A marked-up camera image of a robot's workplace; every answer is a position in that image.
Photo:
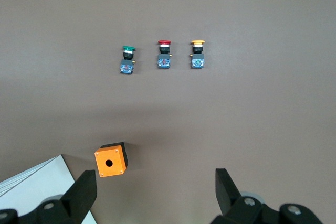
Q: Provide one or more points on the white drawer cabinet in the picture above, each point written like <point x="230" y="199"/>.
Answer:
<point x="39" y="182"/>

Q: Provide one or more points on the orange button enclosure box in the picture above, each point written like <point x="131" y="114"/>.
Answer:
<point x="115" y="158"/>

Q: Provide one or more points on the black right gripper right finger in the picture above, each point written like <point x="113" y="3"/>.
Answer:
<point x="231" y="203"/>

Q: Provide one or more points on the red mushroom push button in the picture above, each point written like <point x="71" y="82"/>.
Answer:
<point x="164" y="62"/>

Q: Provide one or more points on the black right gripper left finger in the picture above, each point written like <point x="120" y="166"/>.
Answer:
<point x="78" y="197"/>

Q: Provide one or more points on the yellow mushroom push button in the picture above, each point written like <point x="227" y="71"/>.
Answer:
<point x="198" y="62"/>

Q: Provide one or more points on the green mushroom push button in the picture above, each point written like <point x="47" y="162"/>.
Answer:
<point x="126" y="68"/>

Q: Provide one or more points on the brown table mat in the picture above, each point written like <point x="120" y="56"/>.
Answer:
<point x="168" y="116"/>

